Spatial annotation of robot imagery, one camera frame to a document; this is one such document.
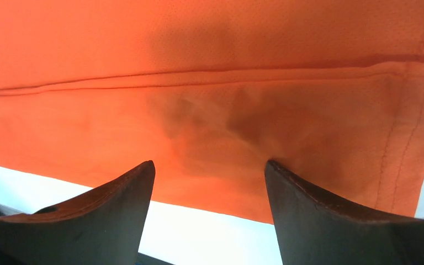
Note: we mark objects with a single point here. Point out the orange t shirt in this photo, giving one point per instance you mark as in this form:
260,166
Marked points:
210,90

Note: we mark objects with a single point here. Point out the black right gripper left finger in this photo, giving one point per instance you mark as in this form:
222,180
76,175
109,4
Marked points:
101,226

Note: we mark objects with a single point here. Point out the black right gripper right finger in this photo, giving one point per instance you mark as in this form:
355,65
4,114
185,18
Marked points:
316,226

